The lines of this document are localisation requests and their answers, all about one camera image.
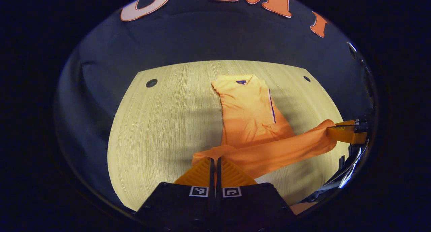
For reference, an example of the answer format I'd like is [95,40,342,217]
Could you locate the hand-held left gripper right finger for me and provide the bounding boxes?
[217,157,297,231]

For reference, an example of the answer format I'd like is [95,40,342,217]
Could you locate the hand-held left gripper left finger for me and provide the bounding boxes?
[136,157,216,231]

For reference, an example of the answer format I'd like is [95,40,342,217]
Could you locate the orange T-shirt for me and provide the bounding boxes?
[191,74,338,180]

